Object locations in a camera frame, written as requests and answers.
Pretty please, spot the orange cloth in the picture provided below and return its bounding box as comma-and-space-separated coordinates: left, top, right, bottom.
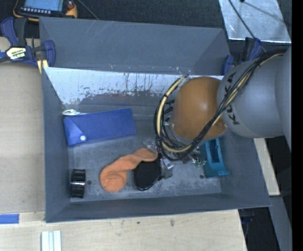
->
99, 147, 159, 193

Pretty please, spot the blue snap pouch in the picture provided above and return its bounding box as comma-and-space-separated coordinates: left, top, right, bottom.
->
63, 108, 137, 148

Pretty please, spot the black oval case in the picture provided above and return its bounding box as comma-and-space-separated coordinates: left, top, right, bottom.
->
133, 161, 163, 191

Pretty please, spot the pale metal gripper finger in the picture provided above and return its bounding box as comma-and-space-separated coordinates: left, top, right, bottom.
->
142, 139, 159, 153
159, 156, 174, 180

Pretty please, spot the pale wood board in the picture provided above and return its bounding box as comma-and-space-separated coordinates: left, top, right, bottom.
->
0, 61, 47, 214

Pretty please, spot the teal plastic holder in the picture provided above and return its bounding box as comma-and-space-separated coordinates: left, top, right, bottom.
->
199, 138, 230, 178

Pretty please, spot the grey metal bin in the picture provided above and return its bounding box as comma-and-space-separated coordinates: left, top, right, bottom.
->
38, 16, 273, 223

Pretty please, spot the black ribbed knob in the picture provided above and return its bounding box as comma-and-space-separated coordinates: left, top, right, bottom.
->
69, 168, 86, 199

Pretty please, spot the silver metal ring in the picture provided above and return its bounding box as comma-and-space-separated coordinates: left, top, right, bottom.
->
62, 109, 82, 117

